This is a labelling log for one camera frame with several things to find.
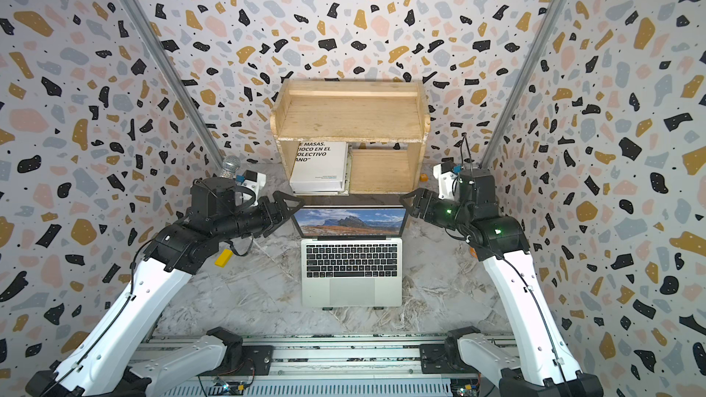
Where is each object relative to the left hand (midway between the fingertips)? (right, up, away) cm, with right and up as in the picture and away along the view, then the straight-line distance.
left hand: (300, 208), depth 65 cm
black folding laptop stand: (+5, -31, +18) cm, 36 cm away
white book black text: (+1, +11, +22) cm, 25 cm away
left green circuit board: (-22, -48, +7) cm, 53 cm away
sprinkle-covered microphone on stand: (-27, +12, +19) cm, 35 cm away
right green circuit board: (+41, -47, +7) cm, 63 cm away
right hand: (+26, +1, +2) cm, 26 cm away
